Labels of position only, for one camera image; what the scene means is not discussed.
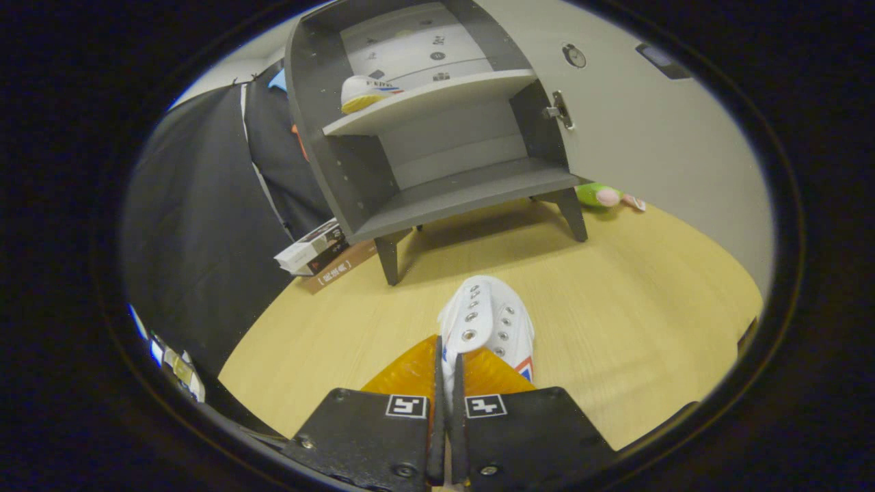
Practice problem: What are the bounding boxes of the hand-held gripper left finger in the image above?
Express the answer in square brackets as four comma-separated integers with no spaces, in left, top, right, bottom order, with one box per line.
[282,333,446,492]

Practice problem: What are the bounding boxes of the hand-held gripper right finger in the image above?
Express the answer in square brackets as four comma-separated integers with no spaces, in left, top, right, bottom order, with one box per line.
[450,347,619,487]

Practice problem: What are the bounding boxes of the white shoe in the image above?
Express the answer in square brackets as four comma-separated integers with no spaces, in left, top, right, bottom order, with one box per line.
[437,275,536,411]
[340,74,405,115]

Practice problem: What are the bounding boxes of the grey shoe cabinet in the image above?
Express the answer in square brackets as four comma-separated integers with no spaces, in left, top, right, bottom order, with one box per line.
[284,0,590,286]

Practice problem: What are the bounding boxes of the light grey shoe cabinet door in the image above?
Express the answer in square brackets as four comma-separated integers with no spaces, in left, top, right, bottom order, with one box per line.
[472,0,775,301]

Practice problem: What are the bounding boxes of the brown book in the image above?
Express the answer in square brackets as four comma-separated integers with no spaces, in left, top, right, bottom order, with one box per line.
[299,239,379,295]

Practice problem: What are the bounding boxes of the green and pink plush toy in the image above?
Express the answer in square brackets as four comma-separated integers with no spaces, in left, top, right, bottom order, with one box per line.
[575,182,647,213]

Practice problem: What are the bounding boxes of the black backdrop cloth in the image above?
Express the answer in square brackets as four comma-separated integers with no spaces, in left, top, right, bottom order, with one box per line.
[123,61,336,383]

